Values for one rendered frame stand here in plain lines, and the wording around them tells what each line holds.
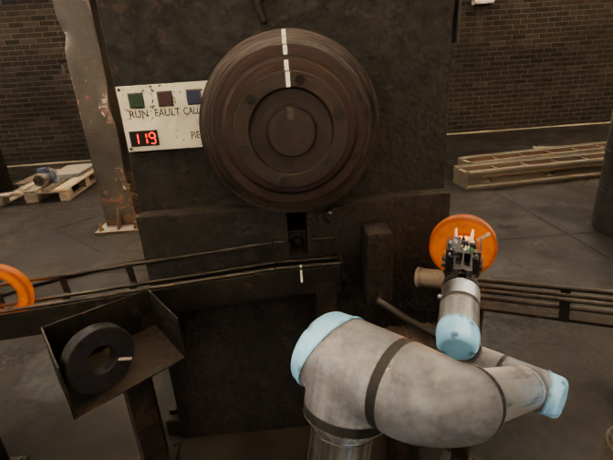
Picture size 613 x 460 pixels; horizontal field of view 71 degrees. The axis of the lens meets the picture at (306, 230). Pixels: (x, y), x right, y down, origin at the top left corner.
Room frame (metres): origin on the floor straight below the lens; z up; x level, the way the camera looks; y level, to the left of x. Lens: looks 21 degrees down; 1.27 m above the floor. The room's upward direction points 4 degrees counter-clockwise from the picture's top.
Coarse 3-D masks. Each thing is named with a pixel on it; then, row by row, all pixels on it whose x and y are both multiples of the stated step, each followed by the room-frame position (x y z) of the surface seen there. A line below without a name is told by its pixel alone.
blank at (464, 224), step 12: (456, 216) 0.97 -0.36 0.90; (468, 216) 0.96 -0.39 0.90; (444, 228) 0.96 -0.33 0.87; (468, 228) 0.95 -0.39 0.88; (480, 228) 0.94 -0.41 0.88; (492, 228) 0.95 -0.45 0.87; (432, 240) 0.97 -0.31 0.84; (444, 240) 0.96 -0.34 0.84; (492, 240) 0.93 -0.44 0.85; (432, 252) 0.97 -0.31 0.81; (492, 252) 0.93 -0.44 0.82
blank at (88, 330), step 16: (80, 336) 0.80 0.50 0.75; (96, 336) 0.81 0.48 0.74; (112, 336) 0.84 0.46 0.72; (128, 336) 0.86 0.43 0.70; (64, 352) 0.78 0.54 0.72; (80, 352) 0.78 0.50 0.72; (112, 352) 0.84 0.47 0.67; (128, 352) 0.85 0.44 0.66; (64, 368) 0.76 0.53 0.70; (80, 368) 0.77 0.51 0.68; (112, 368) 0.82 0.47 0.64; (128, 368) 0.85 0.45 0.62; (80, 384) 0.77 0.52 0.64; (96, 384) 0.79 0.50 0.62; (112, 384) 0.81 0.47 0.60
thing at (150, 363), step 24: (96, 312) 0.96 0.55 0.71; (120, 312) 1.00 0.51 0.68; (144, 312) 1.03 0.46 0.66; (168, 312) 0.93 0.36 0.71; (48, 336) 0.89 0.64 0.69; (72, 336) 0.92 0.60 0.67; (144, 336) 0.99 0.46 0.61; (168, 336) 0.96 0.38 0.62; (96, 360) 0.92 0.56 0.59; (144, 360) 0.89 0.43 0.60; (168, 360) 0.88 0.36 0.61; (120, 384) 0.82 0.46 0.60; (144, 384) 0.89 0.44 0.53; (72, 408) 0.76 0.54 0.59; (144, 408) 0.88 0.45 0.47; (144, 432) 0.87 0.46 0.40; (144, 456) 0.86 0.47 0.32; (168, 456) 0.90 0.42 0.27
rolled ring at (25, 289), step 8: (0, 264) 1.15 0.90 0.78; (0, 272) 1.13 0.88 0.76; (8, 272) 1.13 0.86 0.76; (16, 272) 1.15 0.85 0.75; (8, 280) 1.13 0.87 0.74; (16, 280) 1.13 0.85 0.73; (24, 280) 1.14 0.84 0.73; (16, 288) 1.13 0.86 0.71; (24, 288) 1.13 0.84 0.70; (32, 288) 1.15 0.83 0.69; (24, 296) 1.13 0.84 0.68; (32, 296) 1.14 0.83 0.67; (24, 304) 1.13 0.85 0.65; (32, 304) 1.15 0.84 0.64
